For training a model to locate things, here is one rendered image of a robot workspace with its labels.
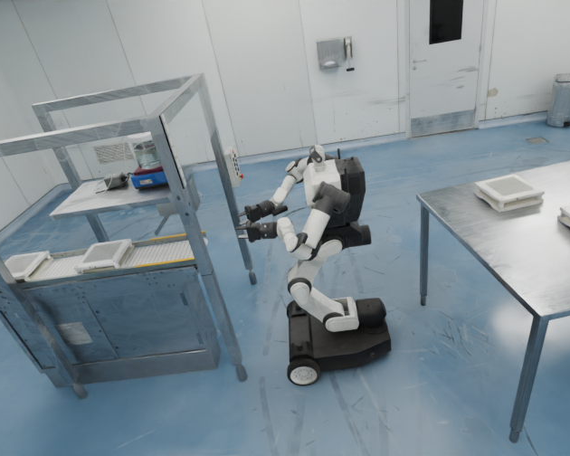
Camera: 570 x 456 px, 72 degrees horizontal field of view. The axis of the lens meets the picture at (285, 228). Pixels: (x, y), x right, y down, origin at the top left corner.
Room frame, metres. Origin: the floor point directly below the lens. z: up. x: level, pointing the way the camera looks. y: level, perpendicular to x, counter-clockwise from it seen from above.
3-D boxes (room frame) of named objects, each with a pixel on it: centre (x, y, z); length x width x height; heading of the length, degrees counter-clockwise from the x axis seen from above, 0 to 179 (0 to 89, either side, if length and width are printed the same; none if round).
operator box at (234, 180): (2.73, 0.29, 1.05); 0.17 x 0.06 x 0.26; 174
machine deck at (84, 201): (1.91, 0.78, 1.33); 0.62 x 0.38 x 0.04; 84
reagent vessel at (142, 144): (1.94, 0.59, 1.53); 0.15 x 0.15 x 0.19
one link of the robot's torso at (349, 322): (1.82, -0.24, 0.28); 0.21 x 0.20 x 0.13; 84
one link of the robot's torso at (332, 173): (1.82, -0.29, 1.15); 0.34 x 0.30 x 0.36; 174
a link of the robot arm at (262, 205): (2.01, 0.14, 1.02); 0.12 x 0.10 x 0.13; 117
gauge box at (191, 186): (2.03, 0.56, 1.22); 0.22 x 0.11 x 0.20; 84
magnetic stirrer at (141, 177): (1.94, 0.59, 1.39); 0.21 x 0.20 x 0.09; 174
